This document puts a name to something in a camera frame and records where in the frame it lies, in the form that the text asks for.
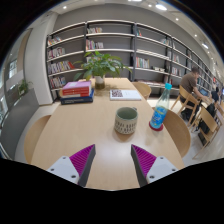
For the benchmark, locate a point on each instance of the wooden chair under person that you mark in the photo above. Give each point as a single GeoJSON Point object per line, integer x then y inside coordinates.
{"type": "Point", "coordinates": [188, 101]}

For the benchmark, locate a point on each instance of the small plant by window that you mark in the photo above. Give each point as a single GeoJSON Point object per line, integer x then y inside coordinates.
{"type": "Point", "coordinates": [23, 87]}

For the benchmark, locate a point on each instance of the green patterned ceramic mug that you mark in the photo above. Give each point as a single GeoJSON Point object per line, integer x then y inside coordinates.
{"type": "Point", "coordinates": [126, 120]}

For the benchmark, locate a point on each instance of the wooden chair near right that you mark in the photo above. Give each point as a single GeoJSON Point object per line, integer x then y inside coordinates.
{"type": "Point", "coordinates": [178, 131]}

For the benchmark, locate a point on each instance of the red round coaster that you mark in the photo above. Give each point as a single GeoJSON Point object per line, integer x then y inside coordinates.
{"type": "Point", "coordinates": [156, 129]}

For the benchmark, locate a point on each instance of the wooden chair near left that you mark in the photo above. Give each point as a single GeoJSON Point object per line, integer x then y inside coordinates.
{"type": "Point", "coordinates": [32, 137]}

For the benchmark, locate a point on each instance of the clear blue-label water bottle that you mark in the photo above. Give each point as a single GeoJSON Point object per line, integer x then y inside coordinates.
{"type": "Point", "coordinates": [161, 107]}

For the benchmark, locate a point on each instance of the green potted plant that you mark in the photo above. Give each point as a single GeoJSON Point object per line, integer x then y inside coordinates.
{"type": "Point", "coordinates": [97, 65]}

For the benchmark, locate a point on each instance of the open white book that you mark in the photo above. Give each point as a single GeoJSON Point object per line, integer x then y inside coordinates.
{"type": "Point", "coordinates": [124, 95]}

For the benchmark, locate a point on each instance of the seated person brown shirt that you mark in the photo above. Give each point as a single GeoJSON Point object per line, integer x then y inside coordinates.
{"type": "Point", "coordinates": [189, 83]}

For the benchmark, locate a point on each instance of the wooden chair far right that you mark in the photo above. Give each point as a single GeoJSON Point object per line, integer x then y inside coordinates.
{"type": "Point", "coordinates": [143, 88]}

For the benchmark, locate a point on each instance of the wooden chair right foreground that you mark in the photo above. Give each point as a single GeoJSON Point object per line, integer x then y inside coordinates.
{"type": "Point", "coordinates": [211, 137]}

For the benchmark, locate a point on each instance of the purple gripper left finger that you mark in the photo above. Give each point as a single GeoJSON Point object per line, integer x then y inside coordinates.
{"type": "Point", "coordinates": [75, 168]}

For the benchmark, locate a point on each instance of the pink top book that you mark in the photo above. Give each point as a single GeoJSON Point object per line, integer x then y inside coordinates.
{"type": "Point", "coordinates": [77, 87]}

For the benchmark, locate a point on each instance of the red middle book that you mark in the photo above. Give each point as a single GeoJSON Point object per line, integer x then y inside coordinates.
{"type": "Point", "coordinates": [73, 94]}

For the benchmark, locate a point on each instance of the dark blue bottom book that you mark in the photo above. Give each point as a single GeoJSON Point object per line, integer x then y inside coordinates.
{"type": "Point", "coordinates": [73, 100]}

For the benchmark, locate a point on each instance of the black backpack on chair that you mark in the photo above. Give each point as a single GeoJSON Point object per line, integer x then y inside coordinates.
{"type": "Point", "coordinates": [207, 122]}

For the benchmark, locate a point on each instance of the laptop on far table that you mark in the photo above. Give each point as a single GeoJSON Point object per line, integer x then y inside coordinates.
{"type": "Point", "coordinates": [203, 92]}

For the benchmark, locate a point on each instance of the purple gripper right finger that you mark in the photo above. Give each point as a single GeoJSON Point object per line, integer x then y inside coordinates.
{"type": "Point", "coordinates": [150, 168]}

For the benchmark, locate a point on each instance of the large grey bookshelf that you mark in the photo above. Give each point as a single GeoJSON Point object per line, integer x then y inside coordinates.
{"type": "Point", "coordinates": [153, 56]}

